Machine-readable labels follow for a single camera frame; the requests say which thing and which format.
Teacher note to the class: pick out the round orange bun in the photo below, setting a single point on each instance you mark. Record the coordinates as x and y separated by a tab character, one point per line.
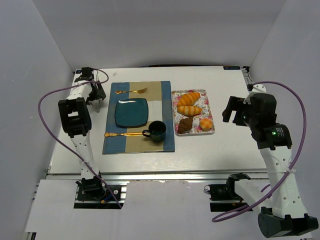
206	124

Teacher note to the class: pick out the floral rectangular tray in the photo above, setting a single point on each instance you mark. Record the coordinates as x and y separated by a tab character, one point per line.
202	102

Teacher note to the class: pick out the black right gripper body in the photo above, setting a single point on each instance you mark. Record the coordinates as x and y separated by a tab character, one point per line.
230	110

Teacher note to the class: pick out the gold knife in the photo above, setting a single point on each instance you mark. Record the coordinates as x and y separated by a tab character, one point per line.
128	134

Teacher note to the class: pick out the blue table corner label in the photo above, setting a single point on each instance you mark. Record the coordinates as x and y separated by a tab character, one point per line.
231	68

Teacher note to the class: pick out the white front cover board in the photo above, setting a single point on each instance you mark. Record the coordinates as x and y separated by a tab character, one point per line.
178	206

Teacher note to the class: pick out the dark green mug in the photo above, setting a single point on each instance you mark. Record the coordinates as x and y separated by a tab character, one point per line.
156	131

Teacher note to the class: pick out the aluminium table edge rail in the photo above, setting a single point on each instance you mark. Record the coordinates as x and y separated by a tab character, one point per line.
162	176

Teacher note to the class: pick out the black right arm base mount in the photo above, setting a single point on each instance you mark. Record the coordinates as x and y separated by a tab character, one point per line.
221	200

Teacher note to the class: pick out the gold fork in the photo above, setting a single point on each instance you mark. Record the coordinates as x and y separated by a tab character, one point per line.
140	91

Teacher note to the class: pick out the blue and beige placemat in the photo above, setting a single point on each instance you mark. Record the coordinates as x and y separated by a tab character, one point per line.
159	101

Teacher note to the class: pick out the large orange striped croissant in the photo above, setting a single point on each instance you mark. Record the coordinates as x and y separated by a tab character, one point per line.
190	98

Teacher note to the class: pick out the brown chocolate croissant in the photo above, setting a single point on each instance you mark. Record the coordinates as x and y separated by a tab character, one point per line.
185	125

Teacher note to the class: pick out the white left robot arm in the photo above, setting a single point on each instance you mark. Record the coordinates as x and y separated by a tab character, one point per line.
77	124

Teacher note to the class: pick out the small orange striped croissant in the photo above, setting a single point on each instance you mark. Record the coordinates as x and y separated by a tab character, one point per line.
189	111

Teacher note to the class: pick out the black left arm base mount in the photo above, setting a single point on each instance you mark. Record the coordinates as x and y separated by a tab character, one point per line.
99	198

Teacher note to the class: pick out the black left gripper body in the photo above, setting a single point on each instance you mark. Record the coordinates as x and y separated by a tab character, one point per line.
97	92

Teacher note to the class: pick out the teal square plate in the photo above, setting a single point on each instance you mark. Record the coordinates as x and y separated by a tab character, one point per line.
131	112

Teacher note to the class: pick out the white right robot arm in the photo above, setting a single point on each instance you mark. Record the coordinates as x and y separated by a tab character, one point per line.
283	214

